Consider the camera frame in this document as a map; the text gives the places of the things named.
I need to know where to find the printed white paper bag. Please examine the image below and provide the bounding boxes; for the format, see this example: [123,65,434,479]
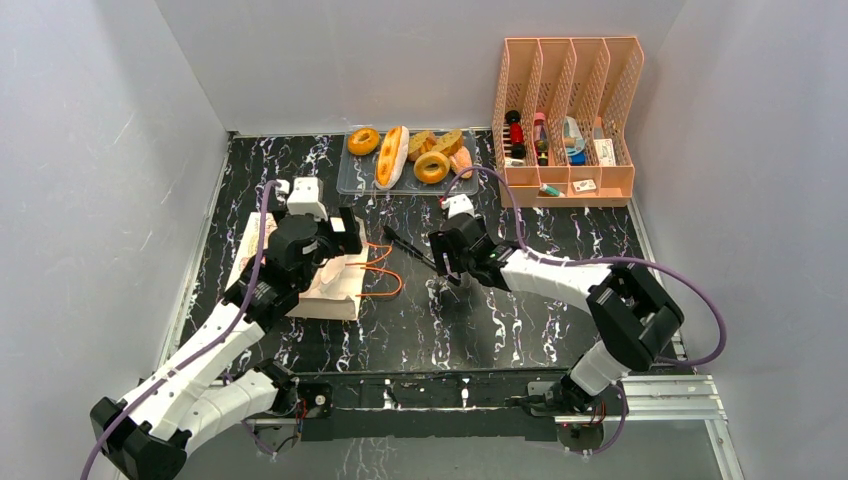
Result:
[226,212,392,321]

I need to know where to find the tan fake bagel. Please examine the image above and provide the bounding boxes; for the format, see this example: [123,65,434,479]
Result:
[414,151,451,185]

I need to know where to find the clear plastic tray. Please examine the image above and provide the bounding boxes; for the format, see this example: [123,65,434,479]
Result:
[335,127,480,197]

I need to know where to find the long white orange bread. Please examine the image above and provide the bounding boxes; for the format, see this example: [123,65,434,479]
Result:
[375,126,410,190]

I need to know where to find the oval brown fake bread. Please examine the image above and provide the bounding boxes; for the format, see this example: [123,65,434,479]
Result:
[449,147,473,179]

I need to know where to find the round brown fake bread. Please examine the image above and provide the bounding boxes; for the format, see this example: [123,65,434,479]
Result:
[407,130,437,162]

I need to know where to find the yellow fake bread slice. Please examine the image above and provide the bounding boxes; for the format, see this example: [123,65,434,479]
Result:
[432,129,464,157]

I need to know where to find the orange fake bagel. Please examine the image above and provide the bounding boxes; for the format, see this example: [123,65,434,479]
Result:
[347,127,380,156]

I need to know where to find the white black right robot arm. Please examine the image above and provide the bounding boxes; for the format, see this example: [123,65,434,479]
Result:
[429,213,684,415]

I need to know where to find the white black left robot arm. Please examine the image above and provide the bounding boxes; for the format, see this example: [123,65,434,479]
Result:
[90,203,371,479]

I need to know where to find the green white tube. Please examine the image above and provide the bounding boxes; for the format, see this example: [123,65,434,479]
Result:
[539,183,566,198]

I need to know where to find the red black dumbbell toy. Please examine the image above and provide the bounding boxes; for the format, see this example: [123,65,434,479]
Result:
[505,110,526,160]

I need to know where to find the small white card box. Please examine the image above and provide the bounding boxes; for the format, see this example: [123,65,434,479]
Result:
[572,179,597,194]

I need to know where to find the pink red bottle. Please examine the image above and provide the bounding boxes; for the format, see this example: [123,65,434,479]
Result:
[533,112,549,166]

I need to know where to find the blue clear tape dispenser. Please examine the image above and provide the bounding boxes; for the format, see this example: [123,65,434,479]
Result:
[563,116,586,166]

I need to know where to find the orange desk file organizer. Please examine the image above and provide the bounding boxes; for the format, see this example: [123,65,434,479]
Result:
[492,36,645,208]

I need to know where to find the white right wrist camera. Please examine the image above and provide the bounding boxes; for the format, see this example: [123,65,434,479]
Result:
[440,194,475,220]

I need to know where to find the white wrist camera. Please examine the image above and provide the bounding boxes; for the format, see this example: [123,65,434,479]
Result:
[274,177,328,221]
[440,194,475,220]

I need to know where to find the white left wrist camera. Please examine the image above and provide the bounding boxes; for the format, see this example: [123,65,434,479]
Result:
[274,177,328,221]

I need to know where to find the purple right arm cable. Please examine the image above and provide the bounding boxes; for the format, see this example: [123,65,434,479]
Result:
[440,165,728,458]

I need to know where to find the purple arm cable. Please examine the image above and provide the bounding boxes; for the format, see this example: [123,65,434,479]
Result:
[440,165,728,458]
[79,178,283,480]

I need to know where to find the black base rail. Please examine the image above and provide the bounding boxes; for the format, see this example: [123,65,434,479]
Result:
[291,367,627,444]

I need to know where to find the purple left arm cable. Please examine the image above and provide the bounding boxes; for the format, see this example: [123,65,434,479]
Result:
[79,178,283,480]

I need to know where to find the aluminium frame rail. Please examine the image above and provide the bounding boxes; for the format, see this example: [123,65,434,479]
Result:
[119,374,743,480]

